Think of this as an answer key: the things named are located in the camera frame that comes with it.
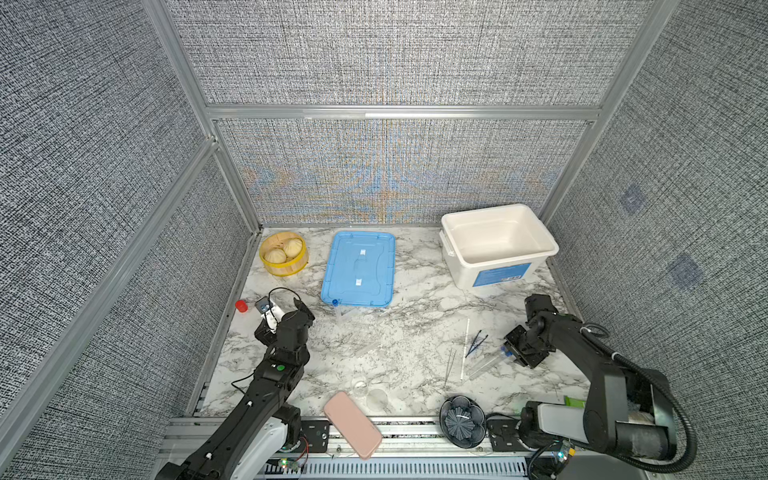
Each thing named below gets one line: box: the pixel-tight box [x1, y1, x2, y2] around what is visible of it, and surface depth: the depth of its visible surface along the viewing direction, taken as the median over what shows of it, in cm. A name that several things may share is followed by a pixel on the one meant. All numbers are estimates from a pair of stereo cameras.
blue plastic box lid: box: [320, 231, 396, 307], surface depth 109 cm
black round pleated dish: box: [439, 395, 486, 449], surface depth 76 cm
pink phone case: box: [324, 391, 383, 460], surface depth 75 cm
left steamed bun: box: [264, 248, 287, 264], surface depth 105 cm
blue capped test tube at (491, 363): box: [468, 346, 513, 381], surface depth 87 cm
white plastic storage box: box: [439, 204, 560, 290], surface depth 102 cm
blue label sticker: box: [472, 263, 532, 287], surface depth 96 cm
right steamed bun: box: [283, 237, 303, 257], surface depth 108 cm
